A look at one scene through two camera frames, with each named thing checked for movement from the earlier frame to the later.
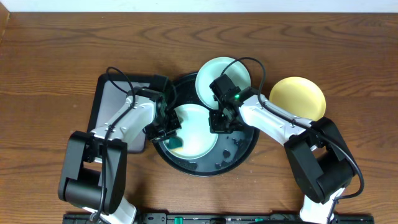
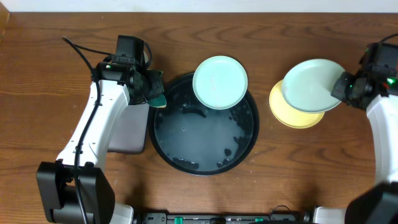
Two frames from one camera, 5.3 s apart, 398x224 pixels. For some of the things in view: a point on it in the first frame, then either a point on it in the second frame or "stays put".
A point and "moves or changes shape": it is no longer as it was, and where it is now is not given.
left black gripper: (157, 137) → (137, 99)
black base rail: (232, 218) stays put
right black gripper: (215, 127) → (339, 87)
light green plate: (212, 70) stays put
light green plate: (199, 140) → (307, 86)
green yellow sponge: (176, 144) moves or changes shape
